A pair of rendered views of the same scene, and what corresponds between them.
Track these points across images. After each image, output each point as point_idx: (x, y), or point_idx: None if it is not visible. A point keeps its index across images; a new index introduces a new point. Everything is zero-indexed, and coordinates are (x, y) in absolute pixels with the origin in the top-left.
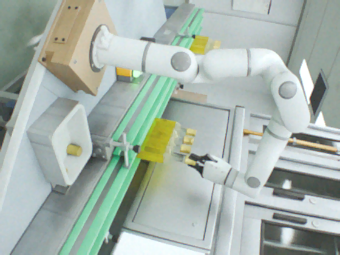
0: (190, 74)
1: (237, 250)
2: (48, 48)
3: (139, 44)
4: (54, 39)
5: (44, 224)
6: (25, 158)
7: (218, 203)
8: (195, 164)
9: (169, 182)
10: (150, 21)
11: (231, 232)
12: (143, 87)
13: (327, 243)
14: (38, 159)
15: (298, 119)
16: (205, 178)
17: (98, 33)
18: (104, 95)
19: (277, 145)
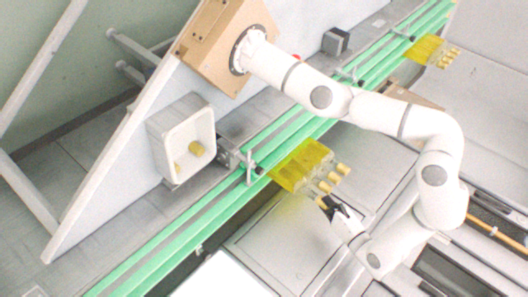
0: (328, 115)
1: None
2: (184, 42)
3: (285, 61)
4: (192, 35)
5: (139, 214)
6: (137, 146)
7: (337, 264)
8: (327, 209)
9: (295, 216)
10: (356, 5)
11: None
12: None
13: None
14: (152, 149)
15: (441, 214)
16: (332, 229)
17: (245, 35)
18: (256, 94)
19: (416, 232)
